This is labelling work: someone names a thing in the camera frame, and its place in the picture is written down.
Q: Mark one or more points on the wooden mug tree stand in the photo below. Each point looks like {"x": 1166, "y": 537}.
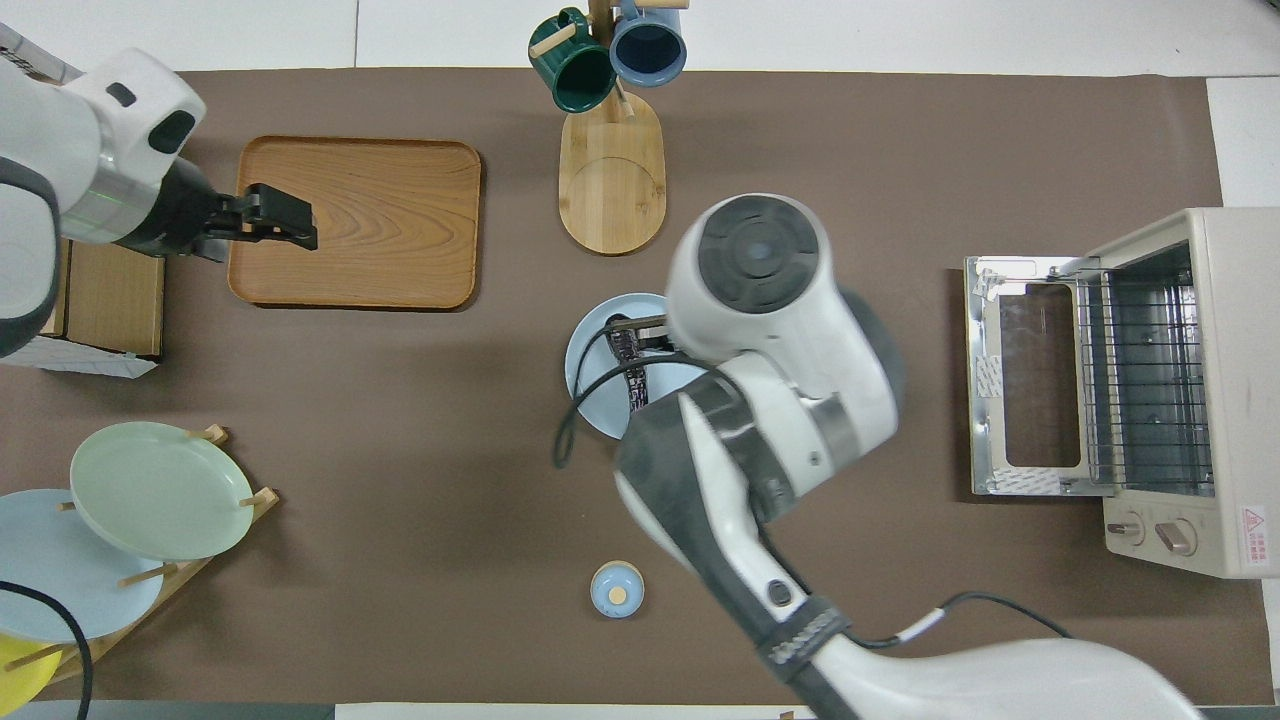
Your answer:
{"x": 610, "y": 190}

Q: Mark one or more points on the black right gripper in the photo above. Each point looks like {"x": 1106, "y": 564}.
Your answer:
{"x": 652, "y": 335}

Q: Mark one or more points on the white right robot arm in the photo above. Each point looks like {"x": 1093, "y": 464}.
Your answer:
{"x": 780, "y": 330}

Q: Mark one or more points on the light blue smooth plate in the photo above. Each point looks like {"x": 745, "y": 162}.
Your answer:
{"x": 60, "y": 560}

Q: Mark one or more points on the blue mug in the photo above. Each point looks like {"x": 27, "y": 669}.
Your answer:
{"x": 648, "y": 45}

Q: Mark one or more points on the light blue ribbed plate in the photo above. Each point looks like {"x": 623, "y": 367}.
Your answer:
{"x": 590, "y": 365}

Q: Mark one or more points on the marble patterned cloth strip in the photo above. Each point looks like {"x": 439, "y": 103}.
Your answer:
{"x": 40, "y": 62}
{"x": 100, "y": 362}

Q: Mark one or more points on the beige toaster oven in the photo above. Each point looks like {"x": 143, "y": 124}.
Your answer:
{"x": 1240, "y": 380}

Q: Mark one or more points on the dark green mug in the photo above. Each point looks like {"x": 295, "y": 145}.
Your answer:
{"x": 580, "y": 75}

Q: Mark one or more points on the yellow plate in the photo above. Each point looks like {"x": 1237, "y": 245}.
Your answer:
{"x": 20, "y": 680}

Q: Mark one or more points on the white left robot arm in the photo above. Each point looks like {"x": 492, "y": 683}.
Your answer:
{"x": 60, "y": 140}

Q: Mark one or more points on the pale green plate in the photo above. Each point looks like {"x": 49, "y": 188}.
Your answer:
{"x": 160, "y": 490}

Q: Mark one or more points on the brown table mat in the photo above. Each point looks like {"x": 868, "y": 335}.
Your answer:
{"x": 400, "y": 450}

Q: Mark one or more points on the dark purple eggplant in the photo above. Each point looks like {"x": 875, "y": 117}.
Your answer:
{"x": 637, "y": 385}

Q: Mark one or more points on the wooden shelf unit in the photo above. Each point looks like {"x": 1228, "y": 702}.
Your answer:
{"x": 110, "y": 300}

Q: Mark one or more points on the wooden plate rack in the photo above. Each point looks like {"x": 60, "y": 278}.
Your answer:
{"x": 150, "y": 595}

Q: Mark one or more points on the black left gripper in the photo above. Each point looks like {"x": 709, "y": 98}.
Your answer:
{"x": 175, "y": 215}

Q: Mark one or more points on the small blue lid wooden knob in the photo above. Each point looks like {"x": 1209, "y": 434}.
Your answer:
{"x": 617, "y": 590}

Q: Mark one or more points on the rectangular wooden tray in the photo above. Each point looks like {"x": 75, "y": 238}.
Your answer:
{"x": 380, "y": 230}

